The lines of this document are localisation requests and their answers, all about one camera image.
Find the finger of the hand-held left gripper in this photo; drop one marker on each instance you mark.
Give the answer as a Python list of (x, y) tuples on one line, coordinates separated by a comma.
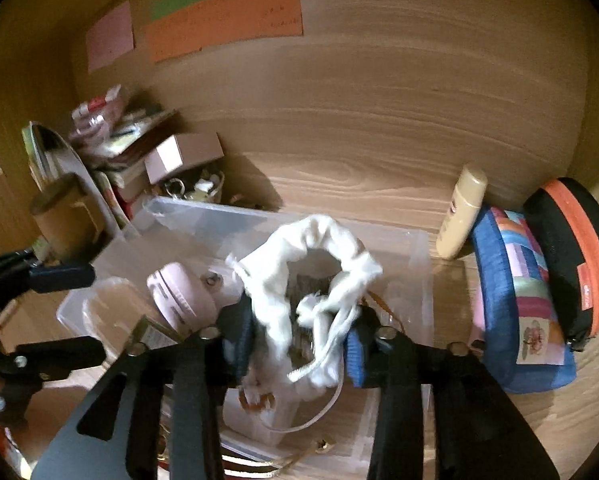
[(54, 277), (54, 355)]

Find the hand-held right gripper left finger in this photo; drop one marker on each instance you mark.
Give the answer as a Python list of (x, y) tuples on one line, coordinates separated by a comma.
[(237, 345)]

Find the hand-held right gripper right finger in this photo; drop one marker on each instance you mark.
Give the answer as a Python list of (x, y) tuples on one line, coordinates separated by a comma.
[(354, 360)]

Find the clear plastic storage box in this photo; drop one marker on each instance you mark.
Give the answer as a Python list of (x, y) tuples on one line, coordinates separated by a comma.
[(259, 230)]

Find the wooden desktop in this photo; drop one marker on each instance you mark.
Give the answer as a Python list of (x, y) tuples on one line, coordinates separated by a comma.
[(339, 185)]

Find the brown mug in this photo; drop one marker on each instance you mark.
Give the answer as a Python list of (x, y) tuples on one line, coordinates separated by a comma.
[(61, 215)]

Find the gold foil wrapper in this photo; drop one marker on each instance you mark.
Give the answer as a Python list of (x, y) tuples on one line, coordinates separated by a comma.
[(152, 335)]

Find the white printed paper sheet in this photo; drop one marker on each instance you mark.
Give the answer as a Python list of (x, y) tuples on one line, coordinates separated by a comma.
[(59, 155)]

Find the stack of small packets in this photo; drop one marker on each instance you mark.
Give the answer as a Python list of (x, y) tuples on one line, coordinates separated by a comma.
[(114, 125)]

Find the pink cardboard box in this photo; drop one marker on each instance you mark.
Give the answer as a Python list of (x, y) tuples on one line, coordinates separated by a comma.
[(179, 157)]

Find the blue patchwork pouch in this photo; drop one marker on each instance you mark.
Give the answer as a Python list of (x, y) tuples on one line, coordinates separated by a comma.
[(519, 305)]

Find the cream squeeze bottle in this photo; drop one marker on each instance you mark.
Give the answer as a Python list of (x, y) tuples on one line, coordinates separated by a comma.
[(462, 210)]

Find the black and orange round case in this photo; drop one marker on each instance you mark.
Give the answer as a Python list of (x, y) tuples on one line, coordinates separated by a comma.
[(574, 260)]

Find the pink sticky note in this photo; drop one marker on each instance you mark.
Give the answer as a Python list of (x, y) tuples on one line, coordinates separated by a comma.
[(110, 35)]

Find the orange sticky note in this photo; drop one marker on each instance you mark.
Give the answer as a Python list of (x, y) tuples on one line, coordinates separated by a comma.
[(224, 17)]

